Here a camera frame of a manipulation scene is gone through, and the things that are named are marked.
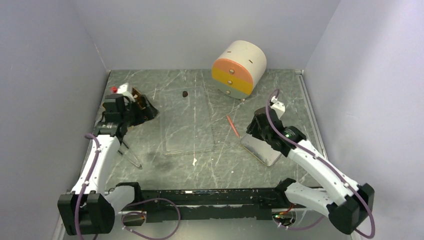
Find round pastel drawer cabinet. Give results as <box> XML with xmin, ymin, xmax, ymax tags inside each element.
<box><xmin>211</xmin><ymin>40</ymin><xmax>267</xmax><ymax>100</ymax></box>

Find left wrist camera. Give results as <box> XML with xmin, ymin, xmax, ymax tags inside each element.
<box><xmin>109</xmin><ymin>82</ymin><xmax>136</xmax><ymax>102</ymax></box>

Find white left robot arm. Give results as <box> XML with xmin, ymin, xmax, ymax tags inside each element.
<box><xmin>57</xmin><ymin>93</ymin><xmax>159</xmax><ymax>239</ymax></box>

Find clear plastic tray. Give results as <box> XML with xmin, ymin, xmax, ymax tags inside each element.
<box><xmin>159</xmin><ymin>86</ymin><xmax>214</xmax><ymax>156</ymax></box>

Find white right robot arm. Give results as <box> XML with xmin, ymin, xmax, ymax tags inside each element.
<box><xmin>246</xmin><ymin>106</ymin><xmax>375</xmax><ymax>239</ymax></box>

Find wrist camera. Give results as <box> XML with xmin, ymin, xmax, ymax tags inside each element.
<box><xmin>109</xmin><ymin>82</ymin><xmax>136</xmax><ymax>102</ymax></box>
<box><xmin>270</xmin><ymin>100</ymin><xmax>286</xmax><ymax>120</ymax></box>

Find black metal tongs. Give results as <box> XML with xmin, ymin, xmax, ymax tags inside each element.
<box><xmin>117</xmin><ymin>140</ymin><xmax>143</xmax><ymax>169</ymax></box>

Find silver tin lid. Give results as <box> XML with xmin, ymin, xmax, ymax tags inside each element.
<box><xmin>240</xmin><ymin>134</ymin><xmax>282</xmax><ymax>167</ymax></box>

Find red pen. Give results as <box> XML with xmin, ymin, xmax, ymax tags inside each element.
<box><xmin>226</xmin><ymin>114</ymin><xmax>240</xmax><ymax>138</ymax></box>

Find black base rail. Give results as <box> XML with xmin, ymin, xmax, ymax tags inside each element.
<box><xmin>122</xmin><ymin>187</ymin><xmax>293</xmax><ymax>223</ymax></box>

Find aluminium frame rail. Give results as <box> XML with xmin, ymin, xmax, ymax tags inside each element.
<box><xmin>51</xmin><ymin>190</ymin><xmax>115</xmax><ymax>240</ymax></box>

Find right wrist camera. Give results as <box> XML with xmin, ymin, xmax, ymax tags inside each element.
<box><xmin>270</xmin><ymin>100</ymin><xmax>286</xmax><ymax>120</ymax></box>

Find gold chocolate tin box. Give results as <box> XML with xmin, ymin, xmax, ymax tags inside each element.
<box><xmin>131</xmin><ymin>87</ymin><xmax>147</xmax><ymax>111</ymax></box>

